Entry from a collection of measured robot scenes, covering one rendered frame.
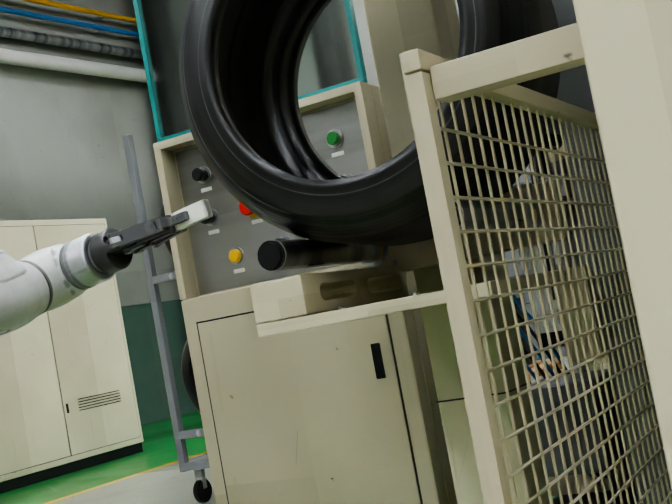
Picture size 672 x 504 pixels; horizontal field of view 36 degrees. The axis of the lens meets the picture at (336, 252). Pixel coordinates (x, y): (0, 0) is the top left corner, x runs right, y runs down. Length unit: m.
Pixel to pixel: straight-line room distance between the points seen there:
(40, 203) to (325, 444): 9.78
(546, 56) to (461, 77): 0.07
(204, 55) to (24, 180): 10.25
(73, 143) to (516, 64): 11.64
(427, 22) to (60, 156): 10.54
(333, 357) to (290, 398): 0.14
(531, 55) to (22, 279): 1.14
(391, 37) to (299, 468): 0.96
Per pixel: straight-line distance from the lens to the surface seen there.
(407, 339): 2.15
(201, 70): 1.59
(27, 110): 12.10
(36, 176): 11.93
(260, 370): 2.32
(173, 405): 5.41
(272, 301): 1.52
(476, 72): 0.87
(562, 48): 0.85
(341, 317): 1.47
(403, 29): 1.85
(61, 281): 1.87
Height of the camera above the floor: 0.79
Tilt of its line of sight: 4 degrees up
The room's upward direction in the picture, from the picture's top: 10 degrees counter-clockwise
